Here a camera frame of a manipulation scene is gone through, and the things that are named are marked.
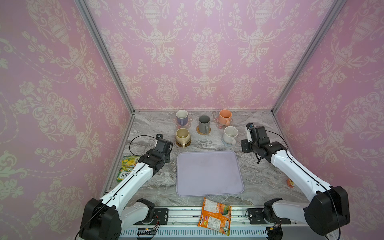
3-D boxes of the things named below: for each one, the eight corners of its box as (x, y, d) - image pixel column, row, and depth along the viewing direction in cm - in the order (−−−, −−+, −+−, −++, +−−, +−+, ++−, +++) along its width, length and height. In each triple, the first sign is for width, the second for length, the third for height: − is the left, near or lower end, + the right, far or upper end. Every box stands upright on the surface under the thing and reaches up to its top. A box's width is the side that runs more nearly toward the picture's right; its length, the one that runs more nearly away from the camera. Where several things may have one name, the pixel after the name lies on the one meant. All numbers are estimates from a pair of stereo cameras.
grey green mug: (199, 138, 107) (199, 127, 97) (198, 126, 114) (199, 115, 104) (209, 138, 107) (210, 127, 97) (208, 126, 114) (209, 115, 104)
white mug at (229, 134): (224, 149, 101) (226, 140, 93) (222, 135, 109) (224, 126, 101) (236, 149, 101) (240, 140, 93) (233, 135, 109) (236, 126, 101)
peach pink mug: (219, 129, 111) (221, 121, 105) (218, 117, 119) (219, 109, 112) (231, 129, 111) (233, 121, 105) (229, 117, 119) (230, 109, 112)
